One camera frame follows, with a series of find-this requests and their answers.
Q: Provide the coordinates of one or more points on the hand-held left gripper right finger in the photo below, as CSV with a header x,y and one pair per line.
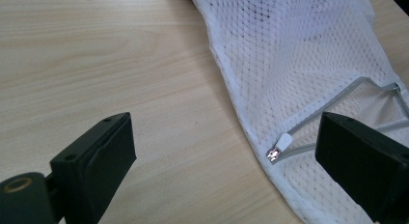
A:
x,y
363,159

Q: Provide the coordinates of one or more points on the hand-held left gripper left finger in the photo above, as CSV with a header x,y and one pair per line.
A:
x,y
96,159

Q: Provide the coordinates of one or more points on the white mesh laundry bag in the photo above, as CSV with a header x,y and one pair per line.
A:
x,y
276,66

